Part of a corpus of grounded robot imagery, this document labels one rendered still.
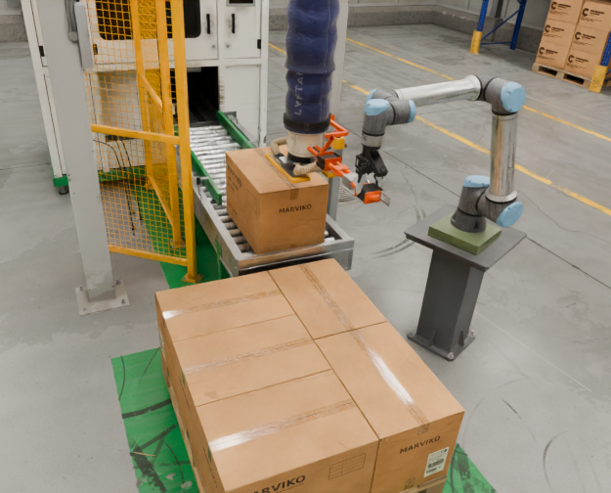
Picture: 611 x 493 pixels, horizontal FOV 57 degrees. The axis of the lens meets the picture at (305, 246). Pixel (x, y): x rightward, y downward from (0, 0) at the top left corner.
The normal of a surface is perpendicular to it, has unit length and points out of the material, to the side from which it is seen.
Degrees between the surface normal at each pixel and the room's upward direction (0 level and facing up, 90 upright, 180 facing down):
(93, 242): 90
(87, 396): 0
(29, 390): 0
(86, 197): 90
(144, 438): 0
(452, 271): 90
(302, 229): 90
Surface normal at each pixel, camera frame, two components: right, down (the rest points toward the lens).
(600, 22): -0.87, 0.25
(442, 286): -0.66, 0.36
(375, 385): 0.06, -0.85
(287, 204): 0.41, 0.49
